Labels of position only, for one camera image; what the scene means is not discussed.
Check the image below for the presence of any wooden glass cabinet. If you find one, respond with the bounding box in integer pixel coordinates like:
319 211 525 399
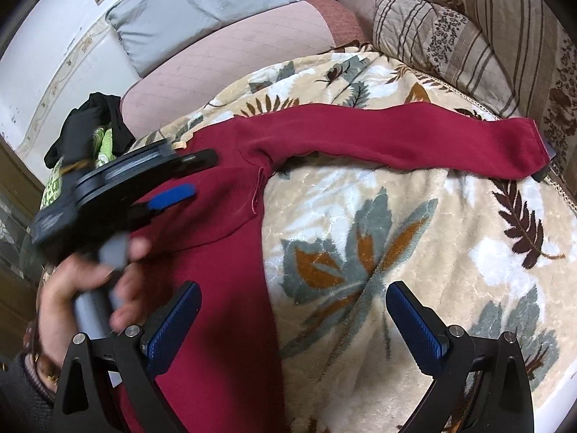
0 141 46 363

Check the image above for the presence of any grey pillow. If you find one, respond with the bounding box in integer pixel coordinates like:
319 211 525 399
106 0 301 76

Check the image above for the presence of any pink quilted bolster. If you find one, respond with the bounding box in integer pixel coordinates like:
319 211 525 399
121 0 370 138

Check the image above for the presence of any dark red knit sweater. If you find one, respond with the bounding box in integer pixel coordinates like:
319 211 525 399
141 103 539 432

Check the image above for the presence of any beige striped quilt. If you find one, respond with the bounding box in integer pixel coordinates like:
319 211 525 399
374 0 576 181

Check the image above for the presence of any black garment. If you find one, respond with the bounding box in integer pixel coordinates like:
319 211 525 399
44 92 136 169

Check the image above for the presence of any green patterned garment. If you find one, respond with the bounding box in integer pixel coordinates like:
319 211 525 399
40 127 115 209

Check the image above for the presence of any small black device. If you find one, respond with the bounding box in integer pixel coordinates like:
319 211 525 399
531 123 558 183

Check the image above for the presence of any person's left hand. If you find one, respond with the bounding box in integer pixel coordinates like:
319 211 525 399
38 237 151 368

